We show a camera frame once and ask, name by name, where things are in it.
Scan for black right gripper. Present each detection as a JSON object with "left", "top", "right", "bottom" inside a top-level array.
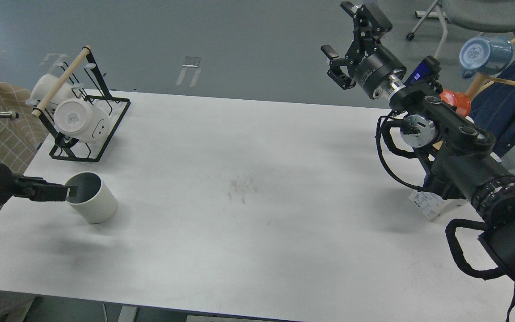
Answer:
[{"left": 321, "top": 1, "right": 407, "bottom": 100}]

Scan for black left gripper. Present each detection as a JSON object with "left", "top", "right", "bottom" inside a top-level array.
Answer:
[{"left": 14, "top": 176, "right": 78, "bottom": 202}]

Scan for white ribbed mug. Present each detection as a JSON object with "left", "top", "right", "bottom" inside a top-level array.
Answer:
[{"left": 65, "top": 172, "right": 118, "bottom": 224}]

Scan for blue white milk carton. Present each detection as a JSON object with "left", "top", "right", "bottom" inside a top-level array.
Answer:
[{"left": 408, "top": 191, "right": 468, "bottom": 221}]

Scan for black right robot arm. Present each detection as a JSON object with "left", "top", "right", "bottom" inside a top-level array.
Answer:
[{"left": 321, "top": 1, "right": 515, "bottom": 308}]

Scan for beige checkered cloth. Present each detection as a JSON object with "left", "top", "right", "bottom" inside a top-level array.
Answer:
[{"left": 0, "top": 80, "right": 49, "bottom": 174}]

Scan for white mug front on rack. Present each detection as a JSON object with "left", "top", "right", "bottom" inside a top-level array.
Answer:
[{"left": 54, "top": 98, "right": 110, "bottom": 144}]

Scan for white mug on rack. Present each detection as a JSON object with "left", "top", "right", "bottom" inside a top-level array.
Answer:
[
  {"left": 54, "top": 98, "right": 110, "bottom": 144},
  {"left": 26, "top": 74, "right": 79, "bottom": 112}
]

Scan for white mug rear on rack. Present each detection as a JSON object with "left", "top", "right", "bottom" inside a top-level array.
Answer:
[{"left": 26, "top": 74, "right": 79, "bottom": 112}]

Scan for orange red mug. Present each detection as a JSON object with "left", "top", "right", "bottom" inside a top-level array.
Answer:
[{"left": 440, "top": 89, "right": 471, "bottom": 118}]

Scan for blue mug on tree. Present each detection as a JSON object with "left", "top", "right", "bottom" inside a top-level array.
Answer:
[{"left": 459, "top": 36, "right": 514, "bottom": 79}]

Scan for wooden mug tree stand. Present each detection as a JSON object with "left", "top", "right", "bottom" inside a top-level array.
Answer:
[{"left": 435, "top": 26, "right": 515, "bottom": 150}]

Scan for grey office chair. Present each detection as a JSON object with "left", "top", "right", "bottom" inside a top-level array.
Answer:
[{"left": 406, "top": 0, "right": 515, "bottom": 58}]

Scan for dark blue denim cloth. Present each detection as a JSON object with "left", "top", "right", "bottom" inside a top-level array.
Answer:
[{"left": 469, "top": 61, "right": 515, "bottom": 157}]

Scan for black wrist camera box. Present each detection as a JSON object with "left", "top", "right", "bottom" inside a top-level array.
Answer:
[{"left": 403, "top": 55, "right": 443, "bottom": 94}]

